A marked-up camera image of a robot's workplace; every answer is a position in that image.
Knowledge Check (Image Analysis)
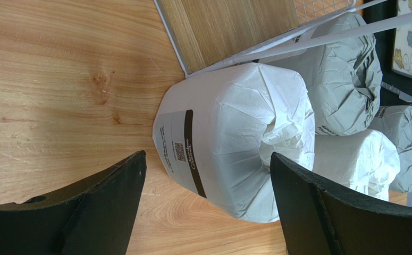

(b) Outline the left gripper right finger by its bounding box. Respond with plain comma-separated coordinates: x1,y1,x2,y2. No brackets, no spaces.
270,152,412,254

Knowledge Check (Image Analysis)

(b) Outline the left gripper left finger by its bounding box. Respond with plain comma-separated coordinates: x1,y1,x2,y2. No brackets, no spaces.
0,151,147,254

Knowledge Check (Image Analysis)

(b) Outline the white toilet paper roll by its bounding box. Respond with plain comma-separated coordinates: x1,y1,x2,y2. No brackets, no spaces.
313,129,400,201
153,63,315,223

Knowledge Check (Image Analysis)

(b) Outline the grey toilet paper roll right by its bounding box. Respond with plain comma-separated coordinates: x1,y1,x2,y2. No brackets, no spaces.
369,105,412,193

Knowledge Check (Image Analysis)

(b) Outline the grey toilet paper roll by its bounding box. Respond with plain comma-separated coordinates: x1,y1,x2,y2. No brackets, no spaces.
262,12,383,137
369,105,412,193

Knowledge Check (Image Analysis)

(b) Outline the grey toilet paper roll back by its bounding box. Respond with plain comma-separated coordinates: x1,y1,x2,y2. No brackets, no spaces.
262,12,383,137

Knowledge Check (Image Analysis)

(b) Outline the black cloth placemat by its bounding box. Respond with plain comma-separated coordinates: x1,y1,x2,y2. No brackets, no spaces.
363,1,412,96

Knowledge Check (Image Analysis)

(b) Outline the knife with patterned handle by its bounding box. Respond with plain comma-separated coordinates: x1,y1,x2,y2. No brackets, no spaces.
381,81,412,103

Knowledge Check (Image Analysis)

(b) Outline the white wire shelf rack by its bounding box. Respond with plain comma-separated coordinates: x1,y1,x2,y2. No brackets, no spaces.
155,1,412,77

